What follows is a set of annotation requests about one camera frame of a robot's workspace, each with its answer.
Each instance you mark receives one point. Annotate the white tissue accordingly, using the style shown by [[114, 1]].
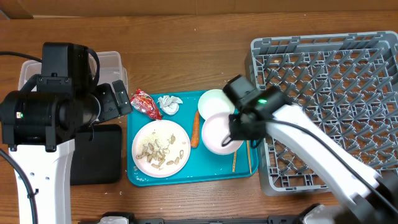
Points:
[[169, 104]]

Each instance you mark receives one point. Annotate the clear plastic bin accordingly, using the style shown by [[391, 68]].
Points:
[[109, 70]]

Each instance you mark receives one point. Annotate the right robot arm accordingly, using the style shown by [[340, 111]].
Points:
[[364, 196]]

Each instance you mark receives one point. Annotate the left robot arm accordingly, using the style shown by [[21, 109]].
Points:
[[41, 159]]

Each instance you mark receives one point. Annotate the grey dishwasher rack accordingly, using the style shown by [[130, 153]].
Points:
[[345, 83]]

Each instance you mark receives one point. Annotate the red snack wrapper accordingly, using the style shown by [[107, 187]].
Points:
[[145, 104]]

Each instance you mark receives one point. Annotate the white bowl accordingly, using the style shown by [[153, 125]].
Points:
[[213, 102]]

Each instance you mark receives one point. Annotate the orange carrot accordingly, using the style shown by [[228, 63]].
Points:
[[196, 131]]

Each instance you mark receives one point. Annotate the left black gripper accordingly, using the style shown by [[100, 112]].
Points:
[[111, 110]]

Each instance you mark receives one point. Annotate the black tray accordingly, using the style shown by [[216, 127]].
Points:
[[97, 156]]

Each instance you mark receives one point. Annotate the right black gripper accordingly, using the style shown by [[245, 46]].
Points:
[[239, 132]]

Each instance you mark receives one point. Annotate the teal serving tray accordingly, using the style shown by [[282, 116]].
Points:
[[202, 164]]

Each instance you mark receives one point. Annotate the pink bowl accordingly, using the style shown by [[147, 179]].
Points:
[[215, 135]]

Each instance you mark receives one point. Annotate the pink plate with peanuts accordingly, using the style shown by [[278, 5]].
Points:
[[161, 148]]

